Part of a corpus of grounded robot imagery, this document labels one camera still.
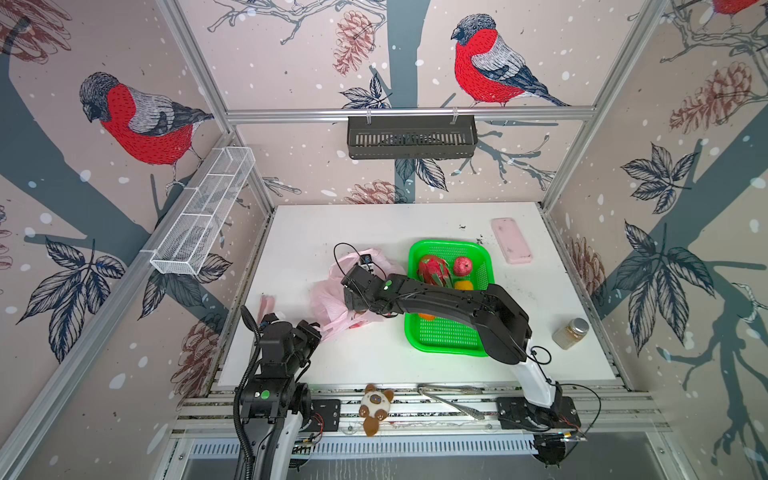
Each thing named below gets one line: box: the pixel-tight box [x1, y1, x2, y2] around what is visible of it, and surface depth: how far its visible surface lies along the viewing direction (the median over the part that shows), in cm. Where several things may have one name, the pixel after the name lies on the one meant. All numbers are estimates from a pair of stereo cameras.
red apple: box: [454, 256, 472, 277], surface depth 98 cm
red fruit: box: [416, 254, 454, 288], surface depth 94 cm
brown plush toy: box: [359, 383, 394, 437], surface depth 74 cm
